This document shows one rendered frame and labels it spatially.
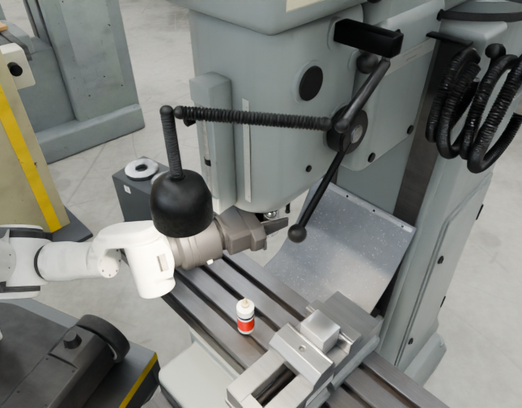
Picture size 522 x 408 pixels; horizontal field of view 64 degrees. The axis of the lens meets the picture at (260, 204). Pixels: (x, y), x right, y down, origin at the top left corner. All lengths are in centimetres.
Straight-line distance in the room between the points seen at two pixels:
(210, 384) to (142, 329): 112
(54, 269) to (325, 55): 58
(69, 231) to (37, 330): 122
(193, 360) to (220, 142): 68
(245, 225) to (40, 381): 91
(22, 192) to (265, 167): 208
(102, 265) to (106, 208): 210
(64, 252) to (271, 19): 56
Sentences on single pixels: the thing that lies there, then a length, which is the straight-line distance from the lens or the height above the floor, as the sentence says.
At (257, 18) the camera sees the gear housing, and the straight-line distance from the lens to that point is 45.
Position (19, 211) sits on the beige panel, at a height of 26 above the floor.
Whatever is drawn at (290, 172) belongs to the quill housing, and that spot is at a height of 142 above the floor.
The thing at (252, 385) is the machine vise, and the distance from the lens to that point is 90.
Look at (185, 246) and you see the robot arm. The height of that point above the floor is 127.
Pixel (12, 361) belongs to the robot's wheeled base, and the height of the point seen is 57.
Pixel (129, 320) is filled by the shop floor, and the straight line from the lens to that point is 224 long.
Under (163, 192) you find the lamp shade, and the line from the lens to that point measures 47.
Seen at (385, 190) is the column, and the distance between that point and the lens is 110.
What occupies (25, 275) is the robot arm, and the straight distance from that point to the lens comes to 86.
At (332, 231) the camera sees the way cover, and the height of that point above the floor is 95.
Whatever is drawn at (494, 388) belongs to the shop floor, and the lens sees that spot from 222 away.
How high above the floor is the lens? 178
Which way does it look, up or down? 41 degrees down
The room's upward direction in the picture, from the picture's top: straight up
